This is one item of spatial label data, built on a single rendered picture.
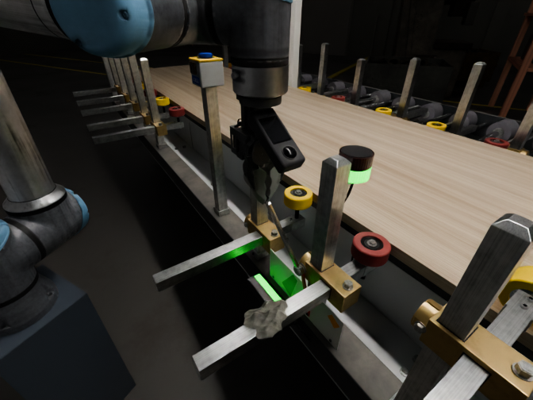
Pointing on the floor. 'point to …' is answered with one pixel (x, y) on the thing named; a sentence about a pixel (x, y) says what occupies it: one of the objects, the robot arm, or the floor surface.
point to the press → (426, 25)
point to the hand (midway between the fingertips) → (266, 199)
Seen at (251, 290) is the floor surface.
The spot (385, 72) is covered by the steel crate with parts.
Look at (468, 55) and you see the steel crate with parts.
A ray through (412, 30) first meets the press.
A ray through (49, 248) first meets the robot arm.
